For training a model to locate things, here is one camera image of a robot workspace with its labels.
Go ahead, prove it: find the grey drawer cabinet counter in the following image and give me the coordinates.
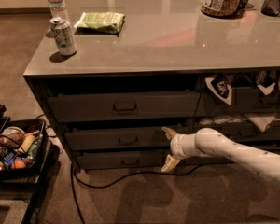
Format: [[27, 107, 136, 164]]
[[24, 0, 280, 169]]

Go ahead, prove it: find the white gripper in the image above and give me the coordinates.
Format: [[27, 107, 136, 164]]
[[161, 127, 199, 173]]

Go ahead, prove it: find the black floor cable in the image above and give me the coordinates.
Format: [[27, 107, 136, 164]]
[[70, 162, 206, 224]]

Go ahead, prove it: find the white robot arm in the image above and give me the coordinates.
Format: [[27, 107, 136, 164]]
[[161, 127, 280, 188]]

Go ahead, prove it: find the clear plastic water bottle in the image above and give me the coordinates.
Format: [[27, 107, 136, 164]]
[[47, 0, 68, 20]]

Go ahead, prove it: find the white green soda can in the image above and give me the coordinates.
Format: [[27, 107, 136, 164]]
[[50, 17, 77, 56]]

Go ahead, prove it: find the green chip bag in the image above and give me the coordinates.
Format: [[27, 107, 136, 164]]
[[74, 12, 125, 35]]

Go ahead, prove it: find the white bag in drawer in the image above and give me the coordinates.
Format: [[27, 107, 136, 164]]
[[198, 113, 275, 133]]

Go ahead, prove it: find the black tray stand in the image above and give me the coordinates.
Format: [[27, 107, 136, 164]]
[[0, 104, 59, 224]]

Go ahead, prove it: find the black bin of groceries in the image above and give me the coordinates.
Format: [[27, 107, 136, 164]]
[[0, 118, 48, 181]]

